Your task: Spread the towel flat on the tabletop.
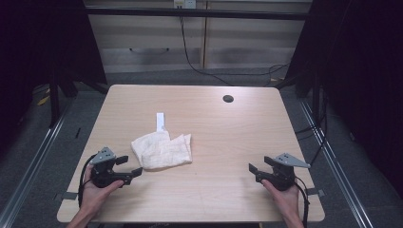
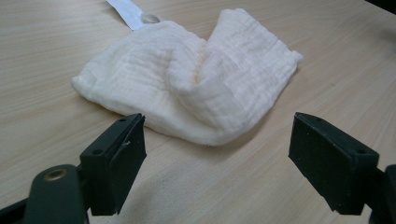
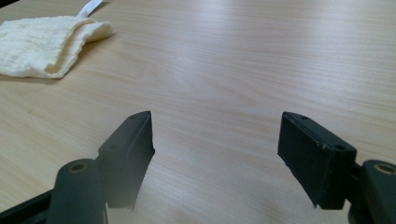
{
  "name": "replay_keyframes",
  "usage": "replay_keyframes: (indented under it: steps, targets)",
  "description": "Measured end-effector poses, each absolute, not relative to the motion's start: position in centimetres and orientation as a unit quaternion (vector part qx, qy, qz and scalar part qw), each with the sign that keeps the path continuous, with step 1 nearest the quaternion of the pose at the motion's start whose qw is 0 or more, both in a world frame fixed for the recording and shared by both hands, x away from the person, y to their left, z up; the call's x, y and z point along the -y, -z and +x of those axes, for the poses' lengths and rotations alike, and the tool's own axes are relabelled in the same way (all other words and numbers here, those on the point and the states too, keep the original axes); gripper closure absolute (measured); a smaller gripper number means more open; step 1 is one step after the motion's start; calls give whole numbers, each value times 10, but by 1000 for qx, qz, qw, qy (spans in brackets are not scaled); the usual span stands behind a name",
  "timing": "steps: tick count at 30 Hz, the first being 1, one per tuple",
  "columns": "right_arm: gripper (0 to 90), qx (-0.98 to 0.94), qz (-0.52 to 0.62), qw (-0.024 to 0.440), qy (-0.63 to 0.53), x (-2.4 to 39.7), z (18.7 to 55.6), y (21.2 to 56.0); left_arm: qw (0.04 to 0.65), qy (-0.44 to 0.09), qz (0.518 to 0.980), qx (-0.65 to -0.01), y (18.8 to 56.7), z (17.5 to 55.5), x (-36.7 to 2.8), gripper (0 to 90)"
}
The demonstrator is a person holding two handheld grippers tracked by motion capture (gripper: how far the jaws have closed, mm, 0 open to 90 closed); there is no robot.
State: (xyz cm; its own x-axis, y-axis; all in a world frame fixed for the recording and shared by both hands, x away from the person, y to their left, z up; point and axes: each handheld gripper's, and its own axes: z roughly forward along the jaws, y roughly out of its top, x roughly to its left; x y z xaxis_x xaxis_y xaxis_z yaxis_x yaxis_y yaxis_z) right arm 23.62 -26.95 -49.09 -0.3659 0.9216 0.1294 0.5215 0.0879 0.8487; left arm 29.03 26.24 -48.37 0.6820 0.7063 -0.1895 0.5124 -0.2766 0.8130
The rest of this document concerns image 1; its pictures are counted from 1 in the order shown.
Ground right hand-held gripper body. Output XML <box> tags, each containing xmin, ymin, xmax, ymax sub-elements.
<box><xmin>255</xmin><ymin>153</ymin><xmax>312</xmax><ymax>192</ymax></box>

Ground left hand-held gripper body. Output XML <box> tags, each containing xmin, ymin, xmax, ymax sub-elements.
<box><xmin>89</xmin><ymin>146</ymin><xmax>133</xmax><ymax>189</ymax></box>

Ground white towel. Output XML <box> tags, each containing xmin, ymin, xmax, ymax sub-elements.
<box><xmin>130</xmin><ymin>112</ymin><xmax>194</xmax><ymax>171</ymax></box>

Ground person's right hand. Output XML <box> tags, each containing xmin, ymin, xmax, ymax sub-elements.
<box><xmin>260</xmin><ymin>179</ymin><xmax>300</xmax><ymax>220</ymax></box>

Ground person's left hand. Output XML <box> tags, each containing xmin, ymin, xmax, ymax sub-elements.
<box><xmin>81</xmin><ymin>172</ymin><xmax>125</xmax><ymax>217</ymax></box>

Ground grey tape piece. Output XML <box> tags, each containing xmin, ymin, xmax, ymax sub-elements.
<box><xmin>304</xmin><ymin>187</ymin><xmax>326</xmax><ymax>198</ymax></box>
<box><xmin>54</xmin><ymin>191</ymin><xmax>79</xmax><ymax>201</ymax></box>

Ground beige cabinet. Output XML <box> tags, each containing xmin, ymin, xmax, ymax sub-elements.
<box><xmin>84</xmin><ymin>0</ymin><xmax>313</xmax><ymax>74</ymax></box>

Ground dark curtain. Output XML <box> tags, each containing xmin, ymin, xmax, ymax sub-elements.
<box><xmin>0</xmin><ymin>0</ymin><xmax>107</xmax><ymax>156</ymax></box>
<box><xmin>284</xmin><ymin>0</ymin><xmax>403</xmax><ymax>199</ymax></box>

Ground black horizontal bar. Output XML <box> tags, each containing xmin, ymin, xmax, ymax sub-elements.
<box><xmin>85</xmin><ymin>7</ymin><xmax>313</xmax><ymax>21</ymax></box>

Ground left hand-held gripper black cable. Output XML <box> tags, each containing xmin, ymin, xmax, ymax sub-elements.
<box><xmin>77</xmin><ymin>153</ymin><xmax>98</xmax><ymax>208</ymax></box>

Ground hand-held gripper black cable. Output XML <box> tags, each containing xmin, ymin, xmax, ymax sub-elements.
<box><xmin>77</xmin><ymin>153</ymin><xmax>98</xmax><ymax>208</ymax></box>
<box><xmin>294</xmin><ymin>176</ymin><xmax>311</xmax><ymax>228</ymax></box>

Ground right hand-held gripper black cable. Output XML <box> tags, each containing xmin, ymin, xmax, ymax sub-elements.
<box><xmin>294</xmin><ymin>176</ymin><xmax>311</xmax><ymax>228</ymax></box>

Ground thin black cables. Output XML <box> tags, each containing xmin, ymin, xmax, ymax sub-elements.
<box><xmin>294</xmin><ymin>86</ymin><xmax>329</xmax><ymax>166</ymax></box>

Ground metal floor rail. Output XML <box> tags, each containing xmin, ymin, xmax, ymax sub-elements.
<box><xmin>0</xmin><ymin>96</ymin><xmax>74</xmax><ymax>228</ymax></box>
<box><xmin>298</xmin><ymin>99</ymin><xmax>375</xmax><ymax>228</ymax></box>

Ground black stand post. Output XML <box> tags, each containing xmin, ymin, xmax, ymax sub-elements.
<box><xmin>48</xmin><ymin>74</ymin><xmax>62</xmax><ymax>128</ymax></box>

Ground dark cabinet handle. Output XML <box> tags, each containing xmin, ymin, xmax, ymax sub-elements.
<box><xmin>128</xmin><ymin>47</ymin><xmax>171</xmax><ymax>54</ymax></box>

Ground long black floor cable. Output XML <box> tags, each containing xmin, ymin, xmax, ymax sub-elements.
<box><xmin>179</xmin><ymin>15</ymin><xmax>290</xmax><ymax>87</ymax></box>

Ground white wall socket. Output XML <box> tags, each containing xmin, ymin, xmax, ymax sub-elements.
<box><xmin>173</xmin><ymin>0</ymin><xmax>197</xmax><ymax>10</ymax></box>

